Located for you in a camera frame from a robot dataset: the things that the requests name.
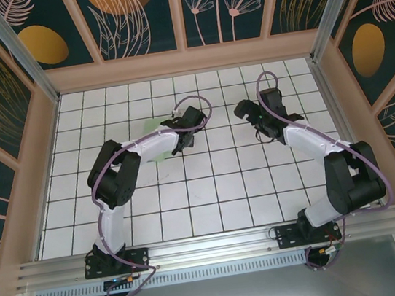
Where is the light green paper sheet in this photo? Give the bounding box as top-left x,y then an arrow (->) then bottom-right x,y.
141,117 -> 171,166

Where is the aluminium side rail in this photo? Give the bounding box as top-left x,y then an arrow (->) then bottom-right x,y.
308,50 -> 388,213

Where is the long aluminium mounting rail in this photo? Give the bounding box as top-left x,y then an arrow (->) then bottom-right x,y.
12,204 -> 395,292

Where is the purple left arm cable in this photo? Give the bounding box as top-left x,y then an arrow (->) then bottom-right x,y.
78,93 -> 239,296

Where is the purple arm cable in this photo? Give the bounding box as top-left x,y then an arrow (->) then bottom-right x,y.
78,93 -> 239,296
252,55 -> 395,278

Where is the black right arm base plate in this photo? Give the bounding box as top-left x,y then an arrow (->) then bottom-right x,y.
273,217 -> 343,252

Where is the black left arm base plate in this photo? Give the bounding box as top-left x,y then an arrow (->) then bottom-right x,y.
82,246 -> 153,281

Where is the perforated metal cable tray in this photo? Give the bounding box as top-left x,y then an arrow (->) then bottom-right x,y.
33,252 -> 310,296

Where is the aluminium corner post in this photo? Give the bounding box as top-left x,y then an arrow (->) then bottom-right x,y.
303,0 -> 378,63
0,0 -> 61,110

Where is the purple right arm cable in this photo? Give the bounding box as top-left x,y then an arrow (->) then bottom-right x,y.
252,55 -> 395,278

